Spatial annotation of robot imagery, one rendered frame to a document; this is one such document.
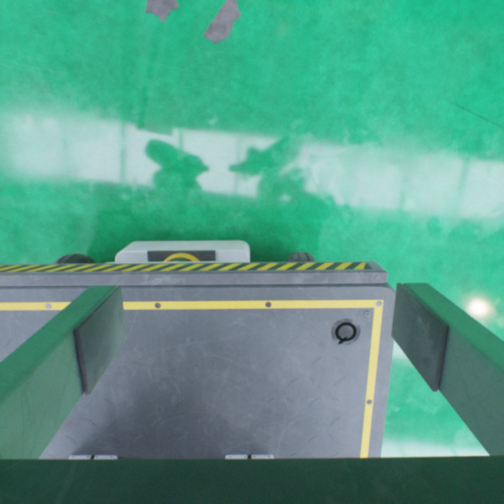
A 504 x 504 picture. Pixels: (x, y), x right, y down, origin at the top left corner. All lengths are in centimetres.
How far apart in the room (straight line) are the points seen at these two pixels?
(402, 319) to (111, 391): 53
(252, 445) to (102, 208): 58
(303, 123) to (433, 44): 30
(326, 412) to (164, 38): 75
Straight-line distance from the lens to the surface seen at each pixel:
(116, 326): 16
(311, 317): 54
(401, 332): 17
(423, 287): 17
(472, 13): 95
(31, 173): 94
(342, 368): 59
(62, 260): 81
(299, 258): 73
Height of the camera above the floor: 80
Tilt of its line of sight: 74 degrees down
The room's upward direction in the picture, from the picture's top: 180 degrees counter-clockwise
